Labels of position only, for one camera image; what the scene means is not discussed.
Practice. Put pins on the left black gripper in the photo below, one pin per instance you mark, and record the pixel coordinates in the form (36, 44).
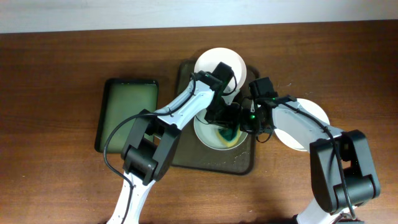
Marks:
(229, 121)

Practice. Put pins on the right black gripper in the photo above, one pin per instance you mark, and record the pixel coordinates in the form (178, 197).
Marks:
(245, 125)

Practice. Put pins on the pale grey plate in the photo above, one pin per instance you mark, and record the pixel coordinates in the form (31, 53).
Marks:
(208, 134)

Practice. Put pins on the green and yellow sponge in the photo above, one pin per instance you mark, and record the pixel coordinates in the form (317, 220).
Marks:
(228, 136)

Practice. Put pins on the cream white plate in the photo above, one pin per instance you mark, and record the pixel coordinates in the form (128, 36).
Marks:
(312, 108)

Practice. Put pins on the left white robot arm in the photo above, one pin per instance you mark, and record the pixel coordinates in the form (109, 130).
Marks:
(152, 141)

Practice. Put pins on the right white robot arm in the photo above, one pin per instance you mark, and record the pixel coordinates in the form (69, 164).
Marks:
(343, 175)

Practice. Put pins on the large dark serving tray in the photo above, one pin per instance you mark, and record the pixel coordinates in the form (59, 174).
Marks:
(191, 153)

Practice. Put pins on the small black water tray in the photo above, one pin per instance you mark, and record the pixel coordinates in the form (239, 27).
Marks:
(121, 99)

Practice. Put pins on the pinkish white plate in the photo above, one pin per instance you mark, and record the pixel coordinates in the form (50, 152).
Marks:
(211, 58)

